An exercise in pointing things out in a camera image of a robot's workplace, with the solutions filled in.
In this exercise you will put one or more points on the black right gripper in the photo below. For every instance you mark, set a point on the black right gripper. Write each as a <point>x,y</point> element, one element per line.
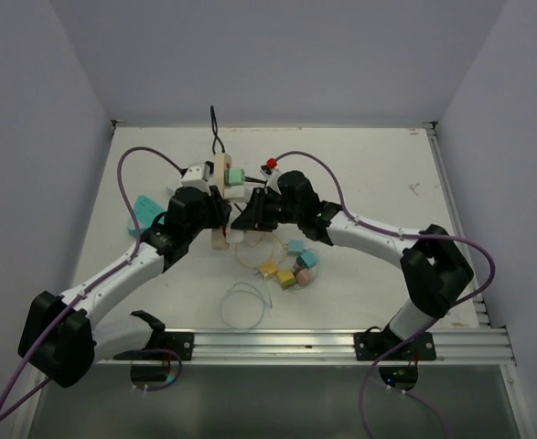
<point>254,217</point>

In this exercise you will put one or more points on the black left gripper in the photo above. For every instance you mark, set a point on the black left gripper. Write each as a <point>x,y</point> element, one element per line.
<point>219,208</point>

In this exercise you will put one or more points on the beige power strip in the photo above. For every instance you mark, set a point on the beige power strip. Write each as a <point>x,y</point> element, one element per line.
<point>222,162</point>

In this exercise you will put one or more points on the yellow charger plug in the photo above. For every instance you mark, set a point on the yellow charger plug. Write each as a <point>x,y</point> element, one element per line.
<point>267,269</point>
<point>286,279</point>

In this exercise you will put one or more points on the teal triangular power socket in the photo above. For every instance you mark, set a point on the teal triangular power socket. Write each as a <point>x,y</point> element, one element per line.
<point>145,211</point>

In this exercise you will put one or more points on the teal charger plug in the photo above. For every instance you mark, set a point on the teal charger plug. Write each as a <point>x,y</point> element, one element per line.
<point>307,259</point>
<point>295,247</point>

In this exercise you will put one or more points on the pink charger plug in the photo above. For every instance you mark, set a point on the pink charger plug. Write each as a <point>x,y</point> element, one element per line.
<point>303,276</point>

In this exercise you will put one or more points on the white charger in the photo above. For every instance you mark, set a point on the white charger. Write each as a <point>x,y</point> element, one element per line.
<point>235,194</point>
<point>234,236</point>

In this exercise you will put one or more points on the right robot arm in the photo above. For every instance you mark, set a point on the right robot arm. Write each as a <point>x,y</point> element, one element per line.
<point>435,271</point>

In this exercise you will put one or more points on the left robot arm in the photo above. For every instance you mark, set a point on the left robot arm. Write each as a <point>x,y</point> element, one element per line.
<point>62,336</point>

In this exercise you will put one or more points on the green charger on beige strip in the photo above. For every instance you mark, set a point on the green charger on beige strip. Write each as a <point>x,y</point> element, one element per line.
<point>234,176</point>

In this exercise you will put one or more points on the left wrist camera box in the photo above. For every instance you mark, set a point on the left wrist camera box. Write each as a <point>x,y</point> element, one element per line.
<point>197,175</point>

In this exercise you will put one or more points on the right wrist camera red mount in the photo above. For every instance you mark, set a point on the right wrist camera red mount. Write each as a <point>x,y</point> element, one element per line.
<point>268,168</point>

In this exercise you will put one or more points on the aluminium table edge rail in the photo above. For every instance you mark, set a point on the aluminium table edge rail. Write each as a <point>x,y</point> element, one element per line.
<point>215,305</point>

